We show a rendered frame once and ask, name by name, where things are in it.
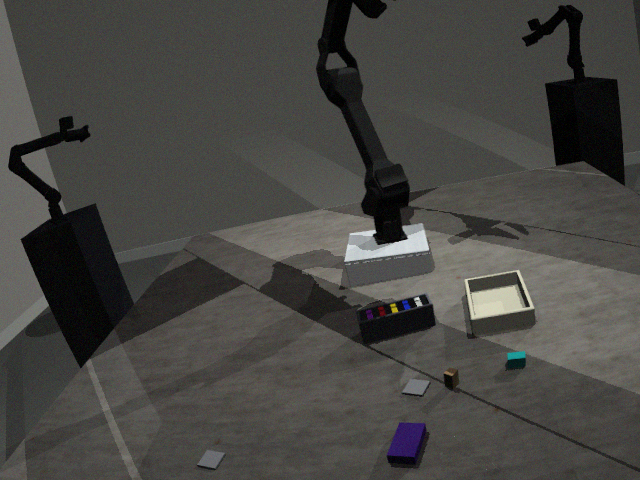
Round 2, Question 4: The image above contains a small teal block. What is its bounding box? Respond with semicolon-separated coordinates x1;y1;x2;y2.
507;351;526;368

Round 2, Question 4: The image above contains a beige shallow tray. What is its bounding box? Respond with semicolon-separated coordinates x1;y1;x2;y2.
464;270;535;336

